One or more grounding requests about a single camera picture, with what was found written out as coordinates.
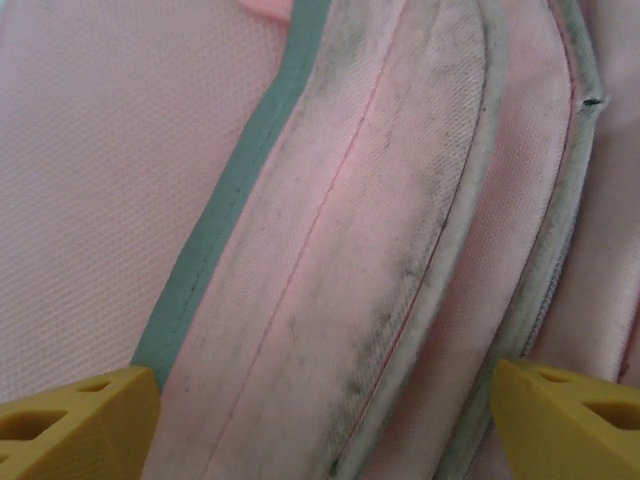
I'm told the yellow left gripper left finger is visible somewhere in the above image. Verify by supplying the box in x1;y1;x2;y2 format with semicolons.
0;364;164;480

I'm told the pink student backpack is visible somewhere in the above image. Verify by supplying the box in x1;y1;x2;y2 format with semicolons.
0;0;640;480

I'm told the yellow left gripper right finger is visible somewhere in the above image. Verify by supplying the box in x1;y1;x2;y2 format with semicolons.
492;357;640;480

